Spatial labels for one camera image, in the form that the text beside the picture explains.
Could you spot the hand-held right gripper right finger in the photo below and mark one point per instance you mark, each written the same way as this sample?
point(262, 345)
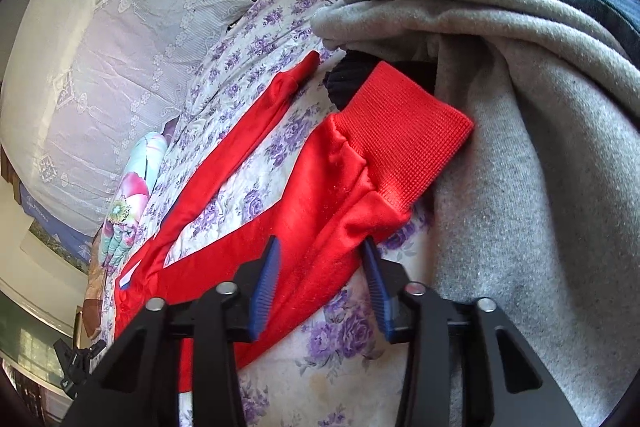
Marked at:
point(378, 294)

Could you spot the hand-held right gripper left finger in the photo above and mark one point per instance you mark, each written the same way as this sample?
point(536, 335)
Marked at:
point(264, 292)

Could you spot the red pants with striped panel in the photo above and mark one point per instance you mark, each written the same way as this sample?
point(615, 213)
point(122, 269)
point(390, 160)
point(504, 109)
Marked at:
point(325, 187)

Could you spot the colourful floral folded quilt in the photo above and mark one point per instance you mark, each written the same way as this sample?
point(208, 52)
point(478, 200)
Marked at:
point(130, 197)

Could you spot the black ribbed cloth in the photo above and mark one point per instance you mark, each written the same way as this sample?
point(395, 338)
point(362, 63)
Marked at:
point(345, 79)

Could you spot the grey fleece garment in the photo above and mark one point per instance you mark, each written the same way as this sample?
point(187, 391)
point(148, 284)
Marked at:
point(525, 132)

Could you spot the purple floral bed sheet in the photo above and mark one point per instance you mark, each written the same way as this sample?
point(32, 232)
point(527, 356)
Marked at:
point(235, 57)

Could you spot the white lace pillow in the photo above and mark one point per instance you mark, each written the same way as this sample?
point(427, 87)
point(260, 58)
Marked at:
point(115, 57)

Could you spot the wall poster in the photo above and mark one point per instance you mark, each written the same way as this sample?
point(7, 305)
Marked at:
point(55, 232)

